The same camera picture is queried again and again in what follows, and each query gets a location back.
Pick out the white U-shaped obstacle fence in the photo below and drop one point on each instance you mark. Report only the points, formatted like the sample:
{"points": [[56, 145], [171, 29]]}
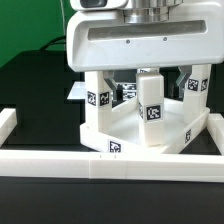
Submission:
{"points": [[95, 165]]}

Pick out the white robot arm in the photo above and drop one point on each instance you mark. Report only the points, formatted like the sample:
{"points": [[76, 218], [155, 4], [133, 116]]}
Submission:
{"points": [[110, 35]]}

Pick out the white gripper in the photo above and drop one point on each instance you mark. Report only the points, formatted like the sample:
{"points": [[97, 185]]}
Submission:
{"points": [[115, 35]]}

